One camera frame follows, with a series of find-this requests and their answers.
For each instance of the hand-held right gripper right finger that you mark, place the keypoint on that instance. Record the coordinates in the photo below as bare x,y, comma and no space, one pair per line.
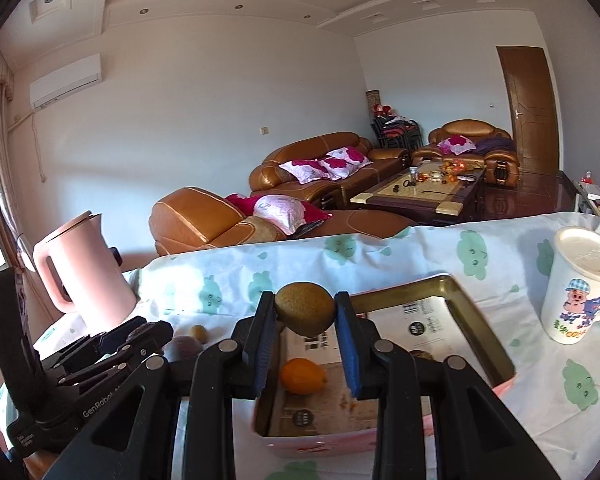
351,355

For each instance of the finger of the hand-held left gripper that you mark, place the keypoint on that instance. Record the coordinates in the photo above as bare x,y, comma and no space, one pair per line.
150,335
111,342

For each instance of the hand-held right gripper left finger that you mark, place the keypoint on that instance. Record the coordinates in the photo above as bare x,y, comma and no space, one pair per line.
265,347

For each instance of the dark brown round fruit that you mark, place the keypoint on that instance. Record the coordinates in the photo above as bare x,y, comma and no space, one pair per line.
186,349

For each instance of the large brown kiwi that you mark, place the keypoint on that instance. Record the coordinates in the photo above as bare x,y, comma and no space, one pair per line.
305,312

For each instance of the pink cardboard box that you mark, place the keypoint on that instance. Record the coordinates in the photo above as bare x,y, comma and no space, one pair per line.
430,320

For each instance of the orange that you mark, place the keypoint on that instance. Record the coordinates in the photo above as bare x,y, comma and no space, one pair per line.
302,376

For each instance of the small brown kiwi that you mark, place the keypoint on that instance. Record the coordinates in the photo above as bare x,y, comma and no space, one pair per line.
198,333

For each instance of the pink electric kettle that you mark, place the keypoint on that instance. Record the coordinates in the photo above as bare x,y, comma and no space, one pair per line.
90,280

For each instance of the brown leather chaise sofa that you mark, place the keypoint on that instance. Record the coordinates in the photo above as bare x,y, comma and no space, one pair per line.
195,217

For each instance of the white green printed tablecloth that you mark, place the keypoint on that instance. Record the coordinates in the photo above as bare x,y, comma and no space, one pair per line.
430,255

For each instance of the pale pink floral pillow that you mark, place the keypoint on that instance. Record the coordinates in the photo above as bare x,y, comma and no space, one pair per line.
285,212

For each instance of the red cloth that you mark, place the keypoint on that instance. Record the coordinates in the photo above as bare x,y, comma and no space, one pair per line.
239,202

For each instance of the dark wooden coffee table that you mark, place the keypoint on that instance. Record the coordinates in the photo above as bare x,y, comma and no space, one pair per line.
430,205

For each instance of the long brown leather sofa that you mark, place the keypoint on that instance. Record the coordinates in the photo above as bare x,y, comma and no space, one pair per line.
300,152

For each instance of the white air conditioner pipe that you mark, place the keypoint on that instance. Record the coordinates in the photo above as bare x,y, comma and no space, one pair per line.
37,150

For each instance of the stacked dark chairs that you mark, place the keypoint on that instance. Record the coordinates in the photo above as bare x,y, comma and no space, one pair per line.
395,132

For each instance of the white cartoon pig mug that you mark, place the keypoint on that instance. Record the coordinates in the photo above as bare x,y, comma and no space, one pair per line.
575,310

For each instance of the red plush toy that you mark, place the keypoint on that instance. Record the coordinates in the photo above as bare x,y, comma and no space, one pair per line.
380,108

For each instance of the brown leather armchair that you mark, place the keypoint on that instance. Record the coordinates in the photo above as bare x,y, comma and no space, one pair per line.
460,127

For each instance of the purple blanket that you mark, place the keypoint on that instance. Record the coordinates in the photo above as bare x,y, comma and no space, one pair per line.
496,146

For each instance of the white mug lid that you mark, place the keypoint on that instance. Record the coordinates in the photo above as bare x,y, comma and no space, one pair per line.
587,252

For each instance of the cluttered television stand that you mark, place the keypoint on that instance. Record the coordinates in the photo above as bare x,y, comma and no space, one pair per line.
597,202

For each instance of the brown wooden door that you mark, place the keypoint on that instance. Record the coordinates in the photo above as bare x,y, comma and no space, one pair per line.
527,110

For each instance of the white wall air conditioner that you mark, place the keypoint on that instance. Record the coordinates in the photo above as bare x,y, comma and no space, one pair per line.
65,82

